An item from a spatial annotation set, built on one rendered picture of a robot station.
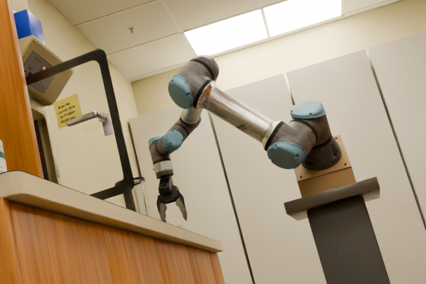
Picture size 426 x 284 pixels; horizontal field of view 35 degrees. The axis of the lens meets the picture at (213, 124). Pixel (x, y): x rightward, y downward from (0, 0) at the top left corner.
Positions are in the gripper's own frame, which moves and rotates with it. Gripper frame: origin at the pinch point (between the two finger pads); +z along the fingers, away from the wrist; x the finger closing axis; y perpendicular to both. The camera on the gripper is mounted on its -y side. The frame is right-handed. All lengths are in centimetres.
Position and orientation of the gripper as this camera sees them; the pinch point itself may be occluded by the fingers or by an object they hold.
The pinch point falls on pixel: (174, 220)
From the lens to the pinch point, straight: 269.6
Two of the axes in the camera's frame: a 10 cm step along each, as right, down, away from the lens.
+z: 2.4, 9.3, -2.6
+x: -9.6, 2.7, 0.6
